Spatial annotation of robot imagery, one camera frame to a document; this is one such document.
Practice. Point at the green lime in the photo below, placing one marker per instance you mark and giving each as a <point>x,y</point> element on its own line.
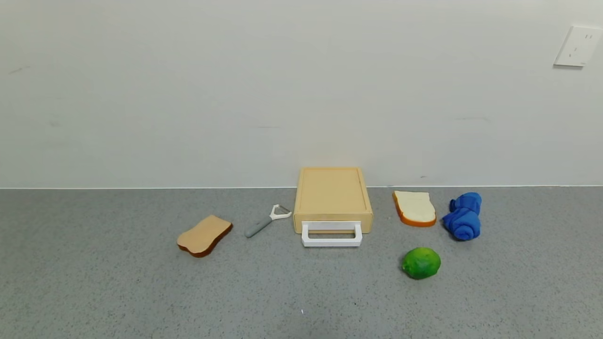
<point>421,263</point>

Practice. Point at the brown toast slice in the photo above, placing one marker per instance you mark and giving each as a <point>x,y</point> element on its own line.
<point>203,235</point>

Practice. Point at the blue rolled towel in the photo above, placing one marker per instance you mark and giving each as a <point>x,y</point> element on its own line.
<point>464,221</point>

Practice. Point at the white wall socket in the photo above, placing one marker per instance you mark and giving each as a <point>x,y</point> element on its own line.
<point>578,46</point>

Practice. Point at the white bread slice orange crust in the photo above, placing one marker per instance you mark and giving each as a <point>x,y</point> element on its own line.
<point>415,207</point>

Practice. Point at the yellow drawer case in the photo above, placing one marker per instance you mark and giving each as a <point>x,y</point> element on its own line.
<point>332,193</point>

